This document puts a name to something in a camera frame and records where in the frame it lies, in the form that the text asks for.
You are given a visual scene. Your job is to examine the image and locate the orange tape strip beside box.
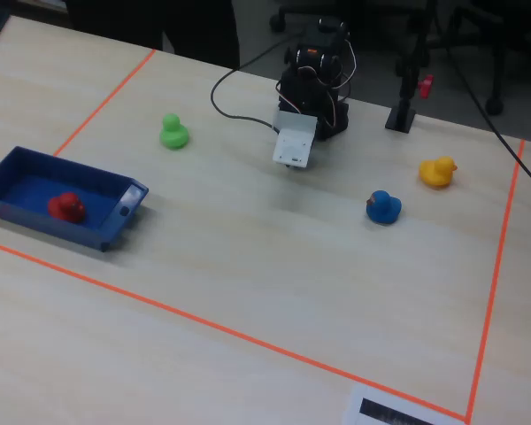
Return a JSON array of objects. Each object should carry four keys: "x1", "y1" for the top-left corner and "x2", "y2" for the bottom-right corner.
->
[{"x1": 0, "y1": 48, "x2": 157, "y2": 238}]

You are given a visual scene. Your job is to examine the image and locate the thick black cable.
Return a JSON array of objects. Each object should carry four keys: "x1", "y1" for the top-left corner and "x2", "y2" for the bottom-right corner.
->
[{"x1": 440, "y1": 39, "x2": 531, "y2": 198}]

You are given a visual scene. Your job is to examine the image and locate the yellow rubber duck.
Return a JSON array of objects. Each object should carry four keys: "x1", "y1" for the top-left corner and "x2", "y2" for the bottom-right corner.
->
[{"x1": 419, "y1": 155, "x2": 459, "y2": 190}]

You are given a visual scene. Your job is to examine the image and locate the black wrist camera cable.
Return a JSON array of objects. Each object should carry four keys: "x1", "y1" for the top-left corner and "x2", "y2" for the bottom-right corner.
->
[{"x1": 209, "y1": 28, "x2": 309, "y2": 132}]

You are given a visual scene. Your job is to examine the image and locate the white paper with black bar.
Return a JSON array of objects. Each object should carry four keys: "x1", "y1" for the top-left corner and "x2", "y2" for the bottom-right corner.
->
[{"x1": 341, "y1": 382, "x2": 466, "y2": 425}]

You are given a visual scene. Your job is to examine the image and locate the green rubber duck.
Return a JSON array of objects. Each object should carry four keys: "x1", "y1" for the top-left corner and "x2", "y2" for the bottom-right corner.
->
[{"x1": 158, "y1": 113, "x2": 190, "y2": 151}]

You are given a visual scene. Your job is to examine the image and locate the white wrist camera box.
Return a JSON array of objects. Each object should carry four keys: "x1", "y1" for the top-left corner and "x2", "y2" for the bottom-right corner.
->
[{"x1": 271, "y1": 110, "x2": 319, "y2": 170}]

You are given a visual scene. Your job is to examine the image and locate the long orange tape strip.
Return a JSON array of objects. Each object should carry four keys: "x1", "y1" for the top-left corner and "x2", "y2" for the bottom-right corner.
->
[{"x1": 0, "y1": 238, "x2": 470, "y2": 421}]

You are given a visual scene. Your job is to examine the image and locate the blue rubber duck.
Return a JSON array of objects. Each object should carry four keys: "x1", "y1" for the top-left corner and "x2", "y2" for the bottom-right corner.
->
[{"x1": 365, "y1": 189, "x2": 403, "y2": 226}]

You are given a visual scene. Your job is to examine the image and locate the orange tape strip beside ducks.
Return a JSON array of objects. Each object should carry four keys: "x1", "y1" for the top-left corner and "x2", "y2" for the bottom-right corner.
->
[{"x1": 465, "y1": 139, "x2": 527, "y2": 424}]

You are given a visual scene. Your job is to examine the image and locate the blue plastic box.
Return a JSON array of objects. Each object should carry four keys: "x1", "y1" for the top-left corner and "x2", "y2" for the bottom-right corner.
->
[{"x1": 0, "y1": 145, "x2": 150, "y2": 253}]

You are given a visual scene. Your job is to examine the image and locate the black camera stand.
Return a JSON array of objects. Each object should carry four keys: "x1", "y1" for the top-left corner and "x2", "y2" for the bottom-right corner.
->
[{"x1": 383, "y1": 0, "x2": 439, "y2": 134}]

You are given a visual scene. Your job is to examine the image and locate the red rubber duck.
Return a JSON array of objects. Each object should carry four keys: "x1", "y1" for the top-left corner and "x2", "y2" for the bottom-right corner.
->
[{"x1": 47, "y1": 191, "x2": 88, "y2": 224}]

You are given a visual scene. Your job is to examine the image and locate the red clamp knob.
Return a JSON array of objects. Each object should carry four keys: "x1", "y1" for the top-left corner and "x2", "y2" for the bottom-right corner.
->
[{"x1": 418, "y1": 73, "x2": 435, "y2": 100}]

